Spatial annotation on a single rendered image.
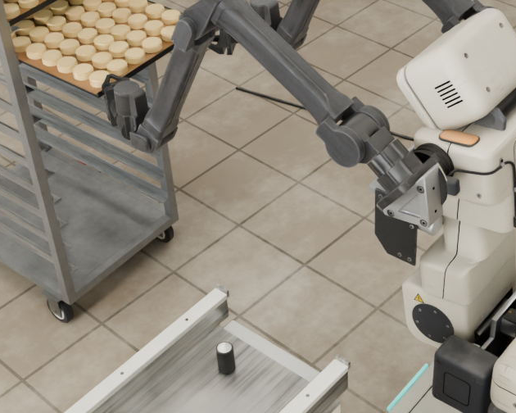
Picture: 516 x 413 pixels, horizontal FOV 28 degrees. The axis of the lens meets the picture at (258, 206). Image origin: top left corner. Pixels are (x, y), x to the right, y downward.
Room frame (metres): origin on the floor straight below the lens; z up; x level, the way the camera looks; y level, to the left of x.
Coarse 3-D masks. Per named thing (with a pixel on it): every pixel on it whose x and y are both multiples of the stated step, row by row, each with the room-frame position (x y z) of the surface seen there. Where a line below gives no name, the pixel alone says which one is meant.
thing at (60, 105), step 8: (32, 96) 2.89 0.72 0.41; (40, 96) 2.89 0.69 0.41; (48, 96) 2.86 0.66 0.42; (48, 104) 2.84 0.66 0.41; (56, 104) 2.83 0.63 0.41; (64, 104) 2.81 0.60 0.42; (72, 104) 2.78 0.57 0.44; (64, 112) 2.78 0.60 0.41; (72, 112) 2.78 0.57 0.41; (80, 112) 2.76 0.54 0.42; (88, 112) 2.73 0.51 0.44; (80, 120) 2.73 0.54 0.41; (88, 120) 2.72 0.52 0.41; (96, 120) 2.71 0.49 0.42; (104, 120) 2.68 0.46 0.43; (96, 128) 2.68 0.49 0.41; (104, 128) 2.68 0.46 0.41; (112, 128) 2.66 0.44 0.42; (112, 136) 2.63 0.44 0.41; (120, 136) 2.62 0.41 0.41; (128, 144) 2.58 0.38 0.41; (144, 152) 2.53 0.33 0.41; (160, 152) 2.52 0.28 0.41
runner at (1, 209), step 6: (0, 204) 2.45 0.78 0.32; (0, 210) 2.40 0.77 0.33; (6, 210) 2.38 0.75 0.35; (6, 216) 2.39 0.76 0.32; (12, 216) 2.36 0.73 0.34; (18, 216) 2.38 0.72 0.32; (18, 222) 2.35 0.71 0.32; (24, 222) 2.33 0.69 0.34; (30, 222) 2.35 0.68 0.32; (30, 228) 2.31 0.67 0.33; (36, 228) 2.29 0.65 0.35; (36, 234) 2.29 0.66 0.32; (42, 234) 2.27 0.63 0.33; (66, 246) 2.23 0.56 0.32; (72, 246) 2.23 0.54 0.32
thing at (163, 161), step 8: (152, 64) 2.53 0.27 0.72; (152, 72) 2.53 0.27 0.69; (152, 80) 2.53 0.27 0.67; (152, 88) 2.52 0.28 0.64; (152, 96) 2.52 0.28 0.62; (168, 152) 2.54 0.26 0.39; (160, 160) 2.53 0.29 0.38; (168, 160) 2.54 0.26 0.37; (168, 168) 2.53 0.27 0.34; (168, 176) 2.53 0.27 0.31; (168, 184) 2.52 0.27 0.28; (168, 192) 2.52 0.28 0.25; (168, 200) 2.52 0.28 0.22; (168, 208) 2.53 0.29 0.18; (176, 208) 2.54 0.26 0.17; (176, 216) 2.53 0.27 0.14
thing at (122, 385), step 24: (216, 288) 1.41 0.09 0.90; (192, 312) 1.35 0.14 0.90; (216, 312) 1.37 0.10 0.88; (168, 336) 1.30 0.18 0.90; (192, 336) 1.32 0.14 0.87; (144, 360) 1.24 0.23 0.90; (168, 360) 1.28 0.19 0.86; (120, 384) 1.20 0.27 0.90; (144, 384) 1.23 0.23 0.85; (72, 408) 1.15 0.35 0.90; (96, 408) 1.15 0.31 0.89
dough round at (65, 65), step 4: (60, 60) 2.17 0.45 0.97; (64, 60) 2.17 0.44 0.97; (68, 60) 2.17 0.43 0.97; (72, 60) 2.17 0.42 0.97; (76, 60) 2.17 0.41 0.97; (60, 64) 2.16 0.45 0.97; (64, 64) 2.15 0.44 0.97; (68, 64) 2.15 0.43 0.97; (72, 64) 2.15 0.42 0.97; (76, 64) 2.16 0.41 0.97; (60, 68) 2.15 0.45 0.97; (64, 68) 2.14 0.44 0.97; (68, 68) 2.14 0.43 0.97; (72, 68) 2.15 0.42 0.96; (64, 72) 2.14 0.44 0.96; (68, 72) 2.14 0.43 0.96
